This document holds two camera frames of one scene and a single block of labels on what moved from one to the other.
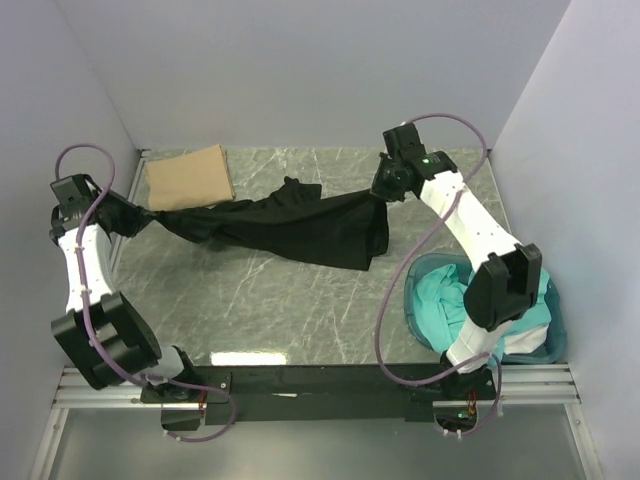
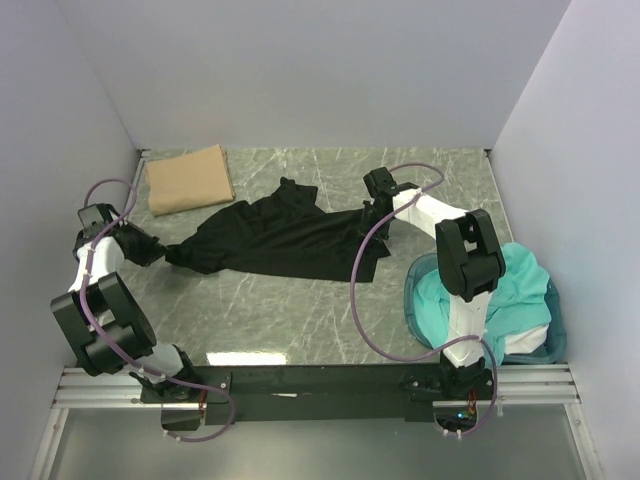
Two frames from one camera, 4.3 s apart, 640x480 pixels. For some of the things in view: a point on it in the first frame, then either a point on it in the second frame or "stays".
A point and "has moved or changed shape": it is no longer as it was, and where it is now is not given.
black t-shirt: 292,221 has moved or changed shape
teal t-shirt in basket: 439,293 stays
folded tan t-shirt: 193,179 stays
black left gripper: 133,214 -> 152,250
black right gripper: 378,189 -> 365,228
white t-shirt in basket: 524,342 stays
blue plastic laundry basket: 558,326 stays
